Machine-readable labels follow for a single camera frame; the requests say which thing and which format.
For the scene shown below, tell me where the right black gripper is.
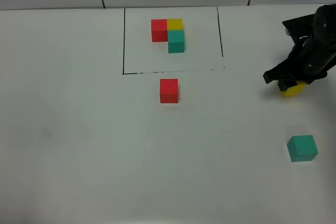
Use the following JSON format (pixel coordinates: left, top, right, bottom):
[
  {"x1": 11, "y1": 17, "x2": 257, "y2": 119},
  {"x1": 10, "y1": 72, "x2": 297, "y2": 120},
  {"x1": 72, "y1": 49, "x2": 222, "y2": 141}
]
[{"x1": 263, "y1": 35, "x2": 335, "y2": 92}]

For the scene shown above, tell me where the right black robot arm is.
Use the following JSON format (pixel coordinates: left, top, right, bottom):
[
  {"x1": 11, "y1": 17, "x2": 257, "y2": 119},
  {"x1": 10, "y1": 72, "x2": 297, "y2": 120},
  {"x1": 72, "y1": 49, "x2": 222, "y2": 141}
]
[{"x1": 263, "y1": 4, "x2": 335, "y2": 91}]

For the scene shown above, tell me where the green template block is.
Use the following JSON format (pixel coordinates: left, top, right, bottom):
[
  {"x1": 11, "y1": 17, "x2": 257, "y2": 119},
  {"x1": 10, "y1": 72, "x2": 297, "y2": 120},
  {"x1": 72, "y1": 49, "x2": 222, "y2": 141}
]
[{"x1": 167, "y1": 30, "x2": 185, "y2": 54}]

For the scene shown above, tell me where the yellow template block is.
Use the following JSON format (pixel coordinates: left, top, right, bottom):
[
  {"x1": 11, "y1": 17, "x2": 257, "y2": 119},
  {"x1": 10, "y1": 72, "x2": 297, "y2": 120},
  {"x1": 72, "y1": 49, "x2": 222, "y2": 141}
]
[{"x1": 166, "y1": 18, "x2": 184, "y2": 30}]

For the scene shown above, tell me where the red template block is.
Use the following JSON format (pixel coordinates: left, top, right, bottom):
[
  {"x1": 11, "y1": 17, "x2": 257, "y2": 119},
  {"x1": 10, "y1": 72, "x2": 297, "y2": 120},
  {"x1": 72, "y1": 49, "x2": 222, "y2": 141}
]
[{"x1": 151, "y1": 19, "x2": 167, "y2": 42}]

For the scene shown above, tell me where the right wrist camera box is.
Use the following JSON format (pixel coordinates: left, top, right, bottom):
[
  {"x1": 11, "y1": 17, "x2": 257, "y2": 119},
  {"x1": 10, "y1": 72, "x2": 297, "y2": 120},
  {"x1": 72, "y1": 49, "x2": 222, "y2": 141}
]
[{"x1": 282, "y1": 14, "x2": 314, "y2": 45}]

